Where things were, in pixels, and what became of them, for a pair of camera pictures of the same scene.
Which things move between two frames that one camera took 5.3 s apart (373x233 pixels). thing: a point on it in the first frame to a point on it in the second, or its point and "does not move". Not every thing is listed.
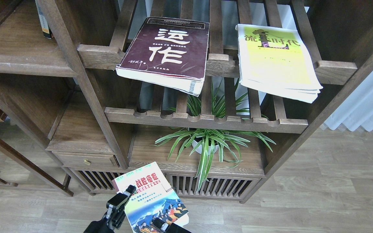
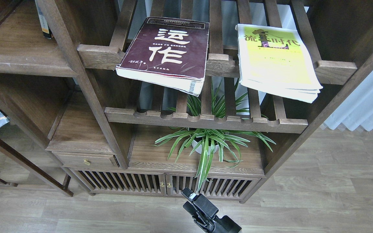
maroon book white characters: [171, 53] does not move
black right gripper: [173, 228] to [217, 224]
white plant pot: [199, 149] does not move
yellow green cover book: [273, 62] does not move
